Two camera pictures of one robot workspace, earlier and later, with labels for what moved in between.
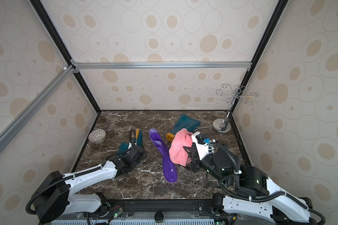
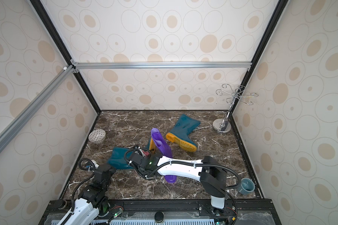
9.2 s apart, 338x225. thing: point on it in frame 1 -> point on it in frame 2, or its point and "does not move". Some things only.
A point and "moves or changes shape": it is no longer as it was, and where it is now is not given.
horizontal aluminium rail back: [161, 65] does not move
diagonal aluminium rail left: [14, 128] does not move
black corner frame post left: [43, 15] does not move
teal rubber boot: [185, 122] does not move
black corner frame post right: [276, 17] does not move
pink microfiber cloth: [179, 154] moves or changes shape
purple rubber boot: [169, 168] does not move
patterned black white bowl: [96, 135] does not move
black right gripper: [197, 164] -> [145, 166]
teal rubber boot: [137, 135] moves or changes shape
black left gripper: [139, 161] -> [112, 170]
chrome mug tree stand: [223, 125] does not move
